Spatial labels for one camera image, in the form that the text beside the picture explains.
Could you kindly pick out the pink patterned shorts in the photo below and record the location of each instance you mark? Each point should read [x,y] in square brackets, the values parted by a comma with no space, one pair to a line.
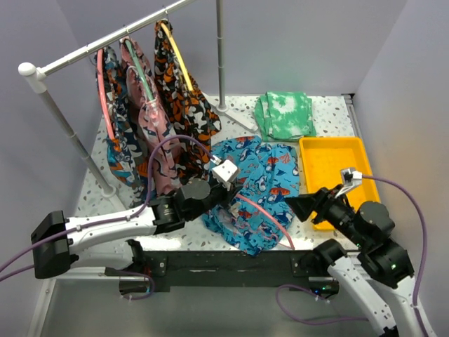
[153,121]

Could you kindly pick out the silver clothes rack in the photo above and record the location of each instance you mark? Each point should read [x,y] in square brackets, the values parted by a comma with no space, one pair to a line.
[35,77]

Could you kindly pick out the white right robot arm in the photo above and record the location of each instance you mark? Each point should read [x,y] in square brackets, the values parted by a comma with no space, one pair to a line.
[388,299]

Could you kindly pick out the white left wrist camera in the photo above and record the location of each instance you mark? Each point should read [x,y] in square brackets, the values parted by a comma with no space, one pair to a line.
[226,173]

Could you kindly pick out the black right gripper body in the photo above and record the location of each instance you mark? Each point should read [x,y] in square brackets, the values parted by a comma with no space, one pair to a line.
[332,208]

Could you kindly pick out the pink wire hanger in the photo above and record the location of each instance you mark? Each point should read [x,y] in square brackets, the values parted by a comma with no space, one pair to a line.
[273,220]

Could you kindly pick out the yellow plastic tray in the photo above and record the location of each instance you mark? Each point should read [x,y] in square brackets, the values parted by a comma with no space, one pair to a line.
[322,161]

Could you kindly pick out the blue shark print shorts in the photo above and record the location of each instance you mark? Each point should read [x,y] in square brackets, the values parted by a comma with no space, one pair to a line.
[269,174]

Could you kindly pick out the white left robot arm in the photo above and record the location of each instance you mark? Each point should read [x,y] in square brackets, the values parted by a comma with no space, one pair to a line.
[61,244]

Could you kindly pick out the green white tie-dye shorts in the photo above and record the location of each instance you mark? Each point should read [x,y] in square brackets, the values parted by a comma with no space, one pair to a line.
[284,116]

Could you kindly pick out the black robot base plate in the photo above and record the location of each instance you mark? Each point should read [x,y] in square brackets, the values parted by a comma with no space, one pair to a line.
[223,269]

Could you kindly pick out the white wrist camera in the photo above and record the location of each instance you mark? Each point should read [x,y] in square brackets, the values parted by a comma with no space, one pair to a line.
[226,173]
[351,179]

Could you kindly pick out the yellow hanger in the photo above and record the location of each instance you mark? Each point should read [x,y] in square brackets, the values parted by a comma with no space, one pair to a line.
[178,55]

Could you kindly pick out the pink hanger with shorts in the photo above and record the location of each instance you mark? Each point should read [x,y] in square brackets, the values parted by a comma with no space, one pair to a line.
[102,94]

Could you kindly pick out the green hanger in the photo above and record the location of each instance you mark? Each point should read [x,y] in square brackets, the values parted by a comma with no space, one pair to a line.
[148,92]

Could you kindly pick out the orange black camouflage shorts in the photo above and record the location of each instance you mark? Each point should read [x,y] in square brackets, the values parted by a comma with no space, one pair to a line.
[189,112]

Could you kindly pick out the navy orange patterned shorts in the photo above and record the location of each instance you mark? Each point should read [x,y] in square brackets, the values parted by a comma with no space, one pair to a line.
[126,155]

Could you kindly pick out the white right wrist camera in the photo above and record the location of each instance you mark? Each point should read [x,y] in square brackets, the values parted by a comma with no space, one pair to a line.
[351,179]

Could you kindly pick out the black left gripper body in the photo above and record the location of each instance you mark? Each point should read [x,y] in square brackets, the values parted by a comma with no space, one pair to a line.
[218,195]

